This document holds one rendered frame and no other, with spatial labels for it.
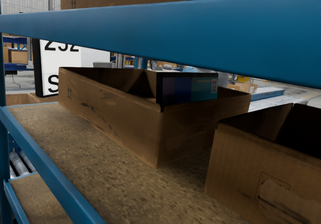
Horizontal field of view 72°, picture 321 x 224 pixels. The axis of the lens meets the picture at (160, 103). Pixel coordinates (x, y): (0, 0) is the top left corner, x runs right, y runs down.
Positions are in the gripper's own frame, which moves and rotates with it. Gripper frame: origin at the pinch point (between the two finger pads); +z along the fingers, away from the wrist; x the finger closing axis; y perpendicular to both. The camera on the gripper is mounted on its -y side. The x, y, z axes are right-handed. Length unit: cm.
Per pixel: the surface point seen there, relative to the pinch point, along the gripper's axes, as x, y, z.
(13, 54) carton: 38, -448, 11
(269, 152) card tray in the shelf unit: -117, 126, -8
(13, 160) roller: -102, -16, 54
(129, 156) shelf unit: -118, 106, 0
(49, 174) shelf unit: -130, 103, -1
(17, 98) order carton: -83, -59, 25
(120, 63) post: -60, 34, -9
